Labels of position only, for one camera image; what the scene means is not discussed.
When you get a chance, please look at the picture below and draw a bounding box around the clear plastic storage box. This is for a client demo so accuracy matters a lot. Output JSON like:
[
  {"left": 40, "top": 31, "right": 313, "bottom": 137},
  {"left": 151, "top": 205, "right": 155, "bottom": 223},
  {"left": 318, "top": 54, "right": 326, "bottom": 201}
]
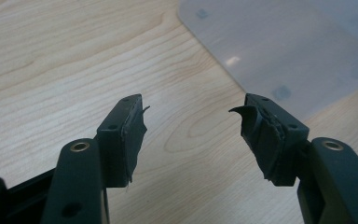
[{"left": 176, "top": 0, "right": 358, "bottom": 123}]

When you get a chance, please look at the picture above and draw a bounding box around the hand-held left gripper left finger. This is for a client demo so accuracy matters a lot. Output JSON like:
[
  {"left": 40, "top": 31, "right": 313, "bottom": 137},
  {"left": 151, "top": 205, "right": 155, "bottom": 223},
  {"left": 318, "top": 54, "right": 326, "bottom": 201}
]
[{"left": 40, "top": 93, "right": 152, "bottom": 224}]

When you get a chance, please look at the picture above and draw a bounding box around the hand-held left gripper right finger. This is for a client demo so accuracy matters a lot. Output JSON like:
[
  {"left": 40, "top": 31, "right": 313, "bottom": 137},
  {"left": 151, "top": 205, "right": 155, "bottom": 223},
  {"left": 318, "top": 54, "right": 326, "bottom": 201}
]
[{"left": 228, "top": 92, "right": 358, "bottom": 224}]

